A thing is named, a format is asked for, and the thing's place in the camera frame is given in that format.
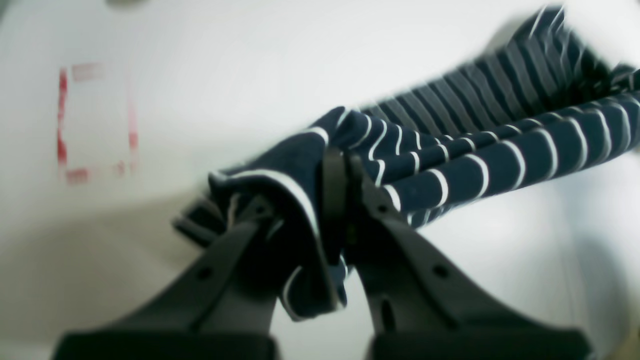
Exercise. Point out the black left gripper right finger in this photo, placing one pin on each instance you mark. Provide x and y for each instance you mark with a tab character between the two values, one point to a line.
422	305

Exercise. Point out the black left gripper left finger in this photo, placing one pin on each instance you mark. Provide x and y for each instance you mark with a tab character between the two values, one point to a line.
220	308

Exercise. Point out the navy white striped T-shirt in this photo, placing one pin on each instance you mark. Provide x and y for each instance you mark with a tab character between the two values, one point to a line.
539	107

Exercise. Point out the red tape rectangle marker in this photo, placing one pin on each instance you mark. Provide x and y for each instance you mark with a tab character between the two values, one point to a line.
97	125

